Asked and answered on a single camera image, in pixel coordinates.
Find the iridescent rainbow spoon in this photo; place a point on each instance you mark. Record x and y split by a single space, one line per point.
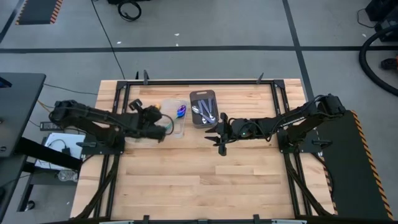
181 111

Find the black caster wheel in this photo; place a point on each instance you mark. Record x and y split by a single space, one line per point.
30 205

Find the black orange-striped floor mat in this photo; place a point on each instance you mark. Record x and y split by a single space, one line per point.
37 11

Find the black desk support beam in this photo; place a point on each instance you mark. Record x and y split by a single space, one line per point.
46 154

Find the black equipment case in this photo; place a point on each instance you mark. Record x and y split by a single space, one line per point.
385 12

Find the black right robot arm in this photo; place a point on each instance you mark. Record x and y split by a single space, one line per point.
295 119

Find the clear plastic bottle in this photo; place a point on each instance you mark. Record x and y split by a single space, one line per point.
66 175

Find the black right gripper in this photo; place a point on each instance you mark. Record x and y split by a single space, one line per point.
227 132

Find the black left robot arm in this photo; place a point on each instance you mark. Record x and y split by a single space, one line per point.
93 118

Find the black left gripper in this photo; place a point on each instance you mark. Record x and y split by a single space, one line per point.
149 124

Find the gold spoon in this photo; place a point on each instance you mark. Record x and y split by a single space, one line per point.
158 106

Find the black power adapter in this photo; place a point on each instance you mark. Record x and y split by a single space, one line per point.
46 126

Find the person's shoe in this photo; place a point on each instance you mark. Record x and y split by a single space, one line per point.
389 63

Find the black platform with striped edge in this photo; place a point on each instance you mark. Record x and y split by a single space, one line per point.
351 171

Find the black desk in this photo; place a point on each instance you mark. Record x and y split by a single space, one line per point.
18 109

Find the white paper sheet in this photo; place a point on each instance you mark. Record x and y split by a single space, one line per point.
56 138

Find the grey plastic bin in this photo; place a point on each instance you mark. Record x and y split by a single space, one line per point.
194 96

